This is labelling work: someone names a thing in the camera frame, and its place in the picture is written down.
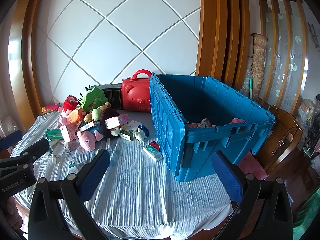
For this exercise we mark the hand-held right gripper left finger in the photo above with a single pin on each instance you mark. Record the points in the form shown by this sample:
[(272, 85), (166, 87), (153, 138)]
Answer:
[(95, 175)]

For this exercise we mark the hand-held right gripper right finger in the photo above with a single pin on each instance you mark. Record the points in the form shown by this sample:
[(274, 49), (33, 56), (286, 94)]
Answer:
[(227, 177)]

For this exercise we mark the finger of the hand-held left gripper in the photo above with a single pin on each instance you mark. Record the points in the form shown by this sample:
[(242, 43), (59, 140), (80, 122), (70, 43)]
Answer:
[(10, 139), (37, 148)]

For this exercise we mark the white tissue pack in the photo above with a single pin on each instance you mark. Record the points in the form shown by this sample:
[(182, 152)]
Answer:
[(111, 122)]

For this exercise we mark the blue plastic crate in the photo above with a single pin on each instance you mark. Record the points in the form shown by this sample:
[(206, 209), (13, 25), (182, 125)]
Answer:
[(170, 130)]

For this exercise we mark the small white tube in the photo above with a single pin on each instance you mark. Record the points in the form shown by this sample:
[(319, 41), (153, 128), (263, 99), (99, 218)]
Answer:
[(53, 158)]

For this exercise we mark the green packet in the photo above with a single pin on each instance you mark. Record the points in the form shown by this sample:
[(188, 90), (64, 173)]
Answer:
[(53, 133)]

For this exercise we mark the small green white box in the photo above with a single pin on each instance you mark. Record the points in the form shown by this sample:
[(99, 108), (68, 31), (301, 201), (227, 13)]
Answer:
[(73, 167)]

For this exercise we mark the pink seat cushion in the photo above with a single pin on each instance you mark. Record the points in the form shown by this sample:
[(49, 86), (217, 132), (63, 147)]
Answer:
[(252, 166)]

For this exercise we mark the pink pig plush toy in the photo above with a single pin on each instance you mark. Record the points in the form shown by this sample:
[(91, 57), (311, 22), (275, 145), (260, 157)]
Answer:
[(86, 138)]

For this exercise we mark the pink yellow can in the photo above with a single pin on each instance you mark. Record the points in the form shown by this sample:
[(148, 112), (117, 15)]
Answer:
[(51, 109)]

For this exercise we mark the white yellow mouse plush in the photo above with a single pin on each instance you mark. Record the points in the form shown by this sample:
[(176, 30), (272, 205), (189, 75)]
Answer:
[(115, 131)]

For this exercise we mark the orange pink plush toy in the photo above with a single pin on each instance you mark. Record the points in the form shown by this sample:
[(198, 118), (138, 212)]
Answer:
[(75, 115)]

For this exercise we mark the white green medicine box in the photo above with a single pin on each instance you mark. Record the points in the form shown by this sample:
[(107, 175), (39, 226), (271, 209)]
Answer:
[(127, 135)]

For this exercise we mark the pink packet in crate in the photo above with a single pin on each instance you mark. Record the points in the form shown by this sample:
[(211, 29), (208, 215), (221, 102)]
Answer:
[(235, 121)]

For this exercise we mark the red plush toy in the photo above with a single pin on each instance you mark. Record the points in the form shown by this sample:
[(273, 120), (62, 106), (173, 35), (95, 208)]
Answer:
[(71, 103)]

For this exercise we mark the white box in crate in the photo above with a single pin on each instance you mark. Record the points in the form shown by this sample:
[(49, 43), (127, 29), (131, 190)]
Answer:
[(205, 123)]

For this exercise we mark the brown bear plush toy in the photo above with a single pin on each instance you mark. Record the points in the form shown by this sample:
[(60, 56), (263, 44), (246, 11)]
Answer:
[(98, 113)]

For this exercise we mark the white blue plush toy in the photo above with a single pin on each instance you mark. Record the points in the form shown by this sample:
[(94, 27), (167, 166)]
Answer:
[(141, 133)]

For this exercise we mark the maroon felt hat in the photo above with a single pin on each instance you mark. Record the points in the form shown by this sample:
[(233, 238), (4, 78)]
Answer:
[(107, 113)]

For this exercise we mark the red green medicine box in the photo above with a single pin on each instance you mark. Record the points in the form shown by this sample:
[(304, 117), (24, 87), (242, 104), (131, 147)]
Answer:
[(153, 151)]

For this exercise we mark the plain white box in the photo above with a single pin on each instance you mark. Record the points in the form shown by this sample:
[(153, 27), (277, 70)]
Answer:
[(133, 124)]

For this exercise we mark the wooden chair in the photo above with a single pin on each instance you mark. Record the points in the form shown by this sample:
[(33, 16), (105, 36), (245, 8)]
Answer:
[(285, 135)]

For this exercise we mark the green plush toy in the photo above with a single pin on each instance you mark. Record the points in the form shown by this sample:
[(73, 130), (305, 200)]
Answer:
[(93, 98)]

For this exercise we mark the green cloth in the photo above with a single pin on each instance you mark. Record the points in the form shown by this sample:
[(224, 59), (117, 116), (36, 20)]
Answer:
[(308, 212)]

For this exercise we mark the red bear-shaped case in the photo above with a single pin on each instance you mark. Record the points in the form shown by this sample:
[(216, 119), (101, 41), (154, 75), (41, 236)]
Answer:
[(136, 95)]

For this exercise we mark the bagged plush toys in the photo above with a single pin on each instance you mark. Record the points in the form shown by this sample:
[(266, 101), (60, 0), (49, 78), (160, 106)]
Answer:
[(306, 110)]

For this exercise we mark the rolled patterned carpet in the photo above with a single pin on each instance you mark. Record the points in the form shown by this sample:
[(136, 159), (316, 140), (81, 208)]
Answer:
[(258, 62)]

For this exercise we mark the wooden glass screen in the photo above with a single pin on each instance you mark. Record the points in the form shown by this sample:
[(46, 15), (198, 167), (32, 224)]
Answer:
[(282, 42)]

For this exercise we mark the curved wooden wall frame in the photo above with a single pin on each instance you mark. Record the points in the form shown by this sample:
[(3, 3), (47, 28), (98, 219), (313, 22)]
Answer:
[(26, 55)]

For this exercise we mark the wooden wall pillar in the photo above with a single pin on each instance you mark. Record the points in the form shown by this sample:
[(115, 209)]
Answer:
[(220, 30)]

